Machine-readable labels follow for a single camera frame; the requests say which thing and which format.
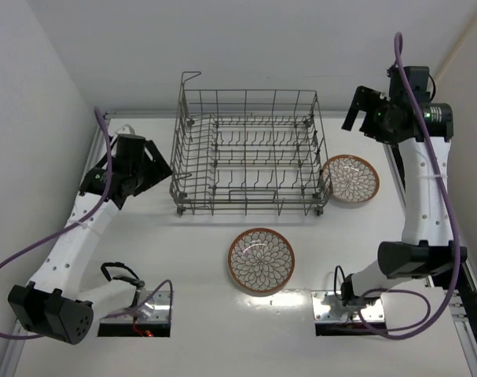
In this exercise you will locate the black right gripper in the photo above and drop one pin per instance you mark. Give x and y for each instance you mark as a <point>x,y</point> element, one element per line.
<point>367,108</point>

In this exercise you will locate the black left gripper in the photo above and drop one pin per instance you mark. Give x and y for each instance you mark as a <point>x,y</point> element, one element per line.
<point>151,166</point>

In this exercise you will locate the brown-rimmed floral plate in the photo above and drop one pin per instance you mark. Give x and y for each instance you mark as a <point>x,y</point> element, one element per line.
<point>261,261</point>
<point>352,179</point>

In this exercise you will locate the brown-rimmed floral plate front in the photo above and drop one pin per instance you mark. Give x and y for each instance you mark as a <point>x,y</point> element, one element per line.
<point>261,261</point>

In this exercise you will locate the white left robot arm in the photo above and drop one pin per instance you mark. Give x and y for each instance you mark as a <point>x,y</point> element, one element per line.
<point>52,304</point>

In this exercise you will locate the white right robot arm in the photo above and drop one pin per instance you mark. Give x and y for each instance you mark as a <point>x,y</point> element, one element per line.
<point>422,131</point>

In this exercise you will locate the grey wire dish rack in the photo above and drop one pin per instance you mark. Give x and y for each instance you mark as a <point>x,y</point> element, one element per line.
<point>248,150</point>

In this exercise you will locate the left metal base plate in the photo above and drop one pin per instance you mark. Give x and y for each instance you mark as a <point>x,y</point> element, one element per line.
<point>154,311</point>

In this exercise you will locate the metal base plate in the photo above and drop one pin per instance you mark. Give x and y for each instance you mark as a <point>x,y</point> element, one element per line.
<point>329,310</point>
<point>154,311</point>

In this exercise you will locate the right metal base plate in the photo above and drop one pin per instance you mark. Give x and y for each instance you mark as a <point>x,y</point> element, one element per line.
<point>329,310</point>

